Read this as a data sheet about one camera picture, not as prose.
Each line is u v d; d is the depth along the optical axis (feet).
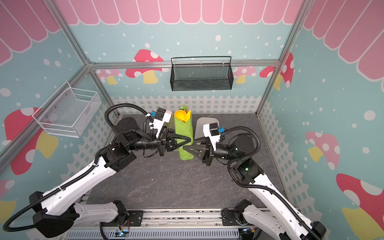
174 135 1.60
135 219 2.42
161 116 1.46
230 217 2.42
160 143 1.48
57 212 1.29
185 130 1.57
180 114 1.51
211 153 1.57
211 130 1.45
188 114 1.48
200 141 1.67
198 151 1.73
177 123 1.53
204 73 3.05
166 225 2.43
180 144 1.63
